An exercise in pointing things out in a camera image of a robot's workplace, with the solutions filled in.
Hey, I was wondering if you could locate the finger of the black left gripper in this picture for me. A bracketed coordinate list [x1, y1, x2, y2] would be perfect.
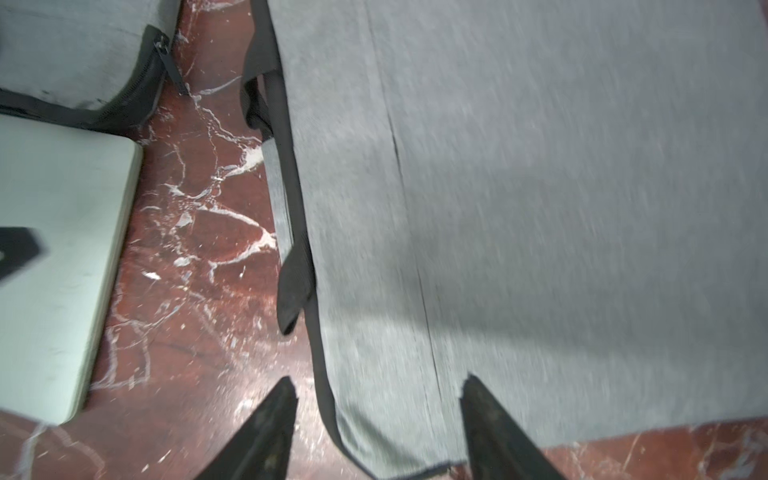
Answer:
[0, 226, 47, 282]

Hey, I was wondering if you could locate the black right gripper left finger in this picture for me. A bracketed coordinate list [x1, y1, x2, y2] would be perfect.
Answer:
[196, 376, 298, 480]

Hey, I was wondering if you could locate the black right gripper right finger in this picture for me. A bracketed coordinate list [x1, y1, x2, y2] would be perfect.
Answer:
[460, 375, 564, 480]

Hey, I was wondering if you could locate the silver apple laptop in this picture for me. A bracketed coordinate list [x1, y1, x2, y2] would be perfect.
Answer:
[1, 116, 143, 425]

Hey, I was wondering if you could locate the grey zippered laptop bag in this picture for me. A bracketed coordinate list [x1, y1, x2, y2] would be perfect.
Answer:
[1, 0, 189, 133]

